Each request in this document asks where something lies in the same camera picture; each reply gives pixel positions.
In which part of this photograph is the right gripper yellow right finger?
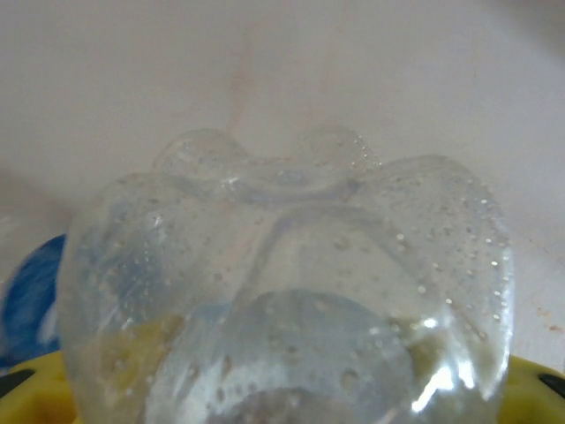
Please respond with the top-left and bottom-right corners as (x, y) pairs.
(496, 355), (565, 424)

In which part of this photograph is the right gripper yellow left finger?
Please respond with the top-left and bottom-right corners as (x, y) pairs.
(0, 351), (85, 424)

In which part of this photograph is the clear bottle dark blue label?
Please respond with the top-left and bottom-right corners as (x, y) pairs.
(0, 233), (68, 368)

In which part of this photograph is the clear Pepsi bottle blue label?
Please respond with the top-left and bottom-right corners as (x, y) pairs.
(56, 126), (516, 424)

